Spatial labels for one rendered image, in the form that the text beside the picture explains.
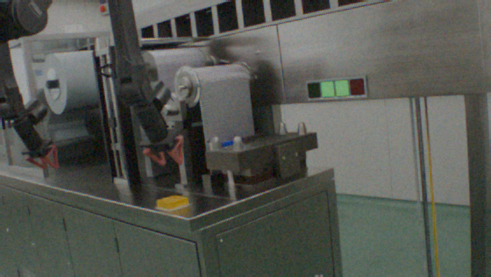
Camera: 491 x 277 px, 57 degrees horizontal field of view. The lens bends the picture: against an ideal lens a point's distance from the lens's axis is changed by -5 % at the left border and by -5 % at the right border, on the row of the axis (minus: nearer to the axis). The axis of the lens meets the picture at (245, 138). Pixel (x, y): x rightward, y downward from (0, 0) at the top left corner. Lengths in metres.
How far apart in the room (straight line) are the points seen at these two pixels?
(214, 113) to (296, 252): 0.56
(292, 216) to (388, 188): 2.85
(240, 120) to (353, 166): 2.88
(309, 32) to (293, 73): 0.16
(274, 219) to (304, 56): 0.59
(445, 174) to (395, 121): 0.61
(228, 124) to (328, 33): 0.47
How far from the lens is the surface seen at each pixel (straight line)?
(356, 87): 1.60
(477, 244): 1.72
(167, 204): 1.43
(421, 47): 1.49
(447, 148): 4.07
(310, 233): 1.69
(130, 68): 1.21
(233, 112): 1.74
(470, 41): 1.43
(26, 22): 0.96
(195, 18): 2.18
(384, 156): 4.35
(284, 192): 1.56
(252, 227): 1.48
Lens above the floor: 1.25
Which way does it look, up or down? 7 degrees down
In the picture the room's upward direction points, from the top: 7 degrees counter-clockwise
